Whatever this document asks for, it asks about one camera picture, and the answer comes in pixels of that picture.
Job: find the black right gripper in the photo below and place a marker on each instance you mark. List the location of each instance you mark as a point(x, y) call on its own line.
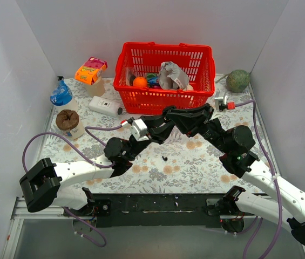
point(204, 118)

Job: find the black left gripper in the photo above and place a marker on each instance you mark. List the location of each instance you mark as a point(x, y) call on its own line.
point(149, 126)

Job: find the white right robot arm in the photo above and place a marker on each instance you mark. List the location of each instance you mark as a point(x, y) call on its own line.
point(236, 144)

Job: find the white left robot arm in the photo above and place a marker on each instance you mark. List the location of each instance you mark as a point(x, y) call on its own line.
point(52, 184)

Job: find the grey crumpled paper bag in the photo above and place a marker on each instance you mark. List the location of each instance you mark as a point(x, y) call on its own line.
point(172, 77)

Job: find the orange fruit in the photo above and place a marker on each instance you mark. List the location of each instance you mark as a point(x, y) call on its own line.
point(140, 82)

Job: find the white lying bottle black cap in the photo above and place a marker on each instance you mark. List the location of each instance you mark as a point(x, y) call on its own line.
point(105, 106)

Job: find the red plastic shopping basket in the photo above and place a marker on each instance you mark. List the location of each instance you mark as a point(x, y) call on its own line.
point(195, 60)

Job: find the green round melon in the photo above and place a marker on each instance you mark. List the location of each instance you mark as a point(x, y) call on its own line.
point(238, 80)

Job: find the clear plastic jar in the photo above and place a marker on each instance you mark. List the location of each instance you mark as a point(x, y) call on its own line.
point(96, 89)

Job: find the floral table mat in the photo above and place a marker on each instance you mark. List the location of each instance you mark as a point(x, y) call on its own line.
point(193, 165)

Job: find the orange pink snack box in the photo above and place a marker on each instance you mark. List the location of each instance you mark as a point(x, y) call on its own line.
point(91, 71)

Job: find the brown lid white jar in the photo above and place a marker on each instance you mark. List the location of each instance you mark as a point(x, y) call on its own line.
point(70, 124)

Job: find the blue lid plastic bottle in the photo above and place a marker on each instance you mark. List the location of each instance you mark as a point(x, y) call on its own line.
point(62, 98)

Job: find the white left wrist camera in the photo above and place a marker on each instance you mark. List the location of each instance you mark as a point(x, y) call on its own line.
point(137, 128)

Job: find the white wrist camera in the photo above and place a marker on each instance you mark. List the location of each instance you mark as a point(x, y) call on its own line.
point(222, 103)
point(137, 128)

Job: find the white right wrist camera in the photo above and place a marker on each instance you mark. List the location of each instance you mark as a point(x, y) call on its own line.
point(222, 103)

